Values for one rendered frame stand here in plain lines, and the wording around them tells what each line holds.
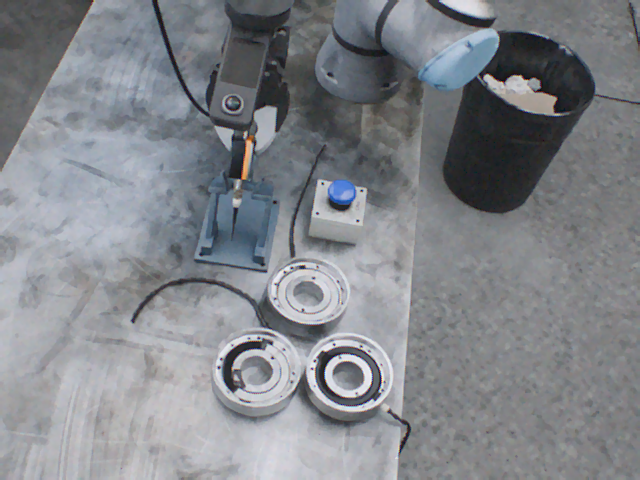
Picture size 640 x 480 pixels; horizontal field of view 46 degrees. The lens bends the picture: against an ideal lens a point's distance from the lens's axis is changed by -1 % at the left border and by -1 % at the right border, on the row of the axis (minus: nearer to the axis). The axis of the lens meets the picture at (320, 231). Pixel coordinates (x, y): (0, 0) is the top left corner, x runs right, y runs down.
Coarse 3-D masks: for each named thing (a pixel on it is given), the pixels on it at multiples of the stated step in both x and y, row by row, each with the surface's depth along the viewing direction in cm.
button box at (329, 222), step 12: (324, 180) 110; (324, 192) 108; (360, 192) 109; (324, 204) 107; (336, 204) 107; (348, 204) 107; (360, 204) 108; (312, 216) 105; (324, 216) 106; (336, 216) 106; (348, 216) 106; (360, 216) 106; (312, 228) 107; (324, 228) 107; (336, 228) 106; (348, 228) 106; (360, 228) 106; (336, 240) 109; (348, 240) 108
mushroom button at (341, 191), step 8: (336, 184) 105; (344, 184) 106; (352, 184) 106; (328, 192) 105; (336, 192) 105; (344, 192) 105; (352, 192) 105; (336, 200) 104; (344, 200) 104; (352, 200) 105
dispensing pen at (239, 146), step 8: (240, 136) 96; (248, 136) 95; (232, 144) 93; (240, 144) 93; (232, 152) 93; (240, 152) 93; (232, 160) 94; (240, 160) 94; (232, 168) 94; (240, 168) 94; (232, 176) 94; (240, 176) 94; (240, 184) 96; (240, 192) 96; (240, 200) 97; (232, 232) 98
